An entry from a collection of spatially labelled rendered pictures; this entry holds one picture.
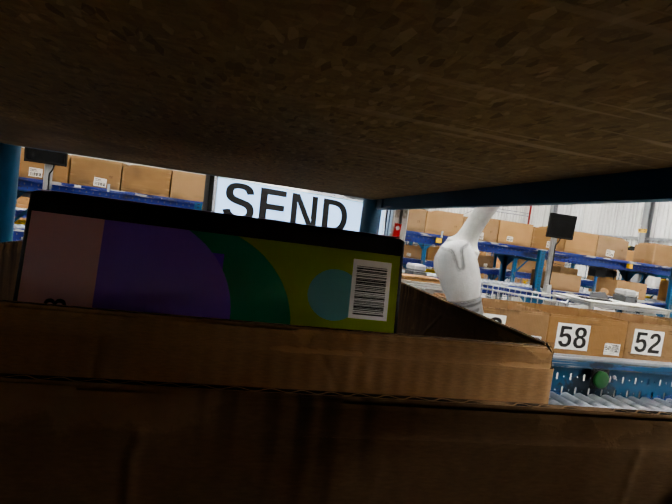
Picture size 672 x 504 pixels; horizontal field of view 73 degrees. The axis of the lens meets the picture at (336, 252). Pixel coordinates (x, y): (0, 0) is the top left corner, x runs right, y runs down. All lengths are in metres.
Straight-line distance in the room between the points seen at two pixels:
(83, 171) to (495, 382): 6.30
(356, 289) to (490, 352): 0.08
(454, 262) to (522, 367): 0.99
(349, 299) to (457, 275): 0.97
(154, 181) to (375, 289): 6.01
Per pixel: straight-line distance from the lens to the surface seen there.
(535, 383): 0.23
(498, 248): 7.18
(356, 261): 0.25
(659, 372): 2.42
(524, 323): 2.01
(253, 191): 1.02
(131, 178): 6.28
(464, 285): 1.21
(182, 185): 6.18
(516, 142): 0.20
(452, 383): 0.21
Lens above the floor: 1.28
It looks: 3 degrees down
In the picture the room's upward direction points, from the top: 8 degrees clockwise
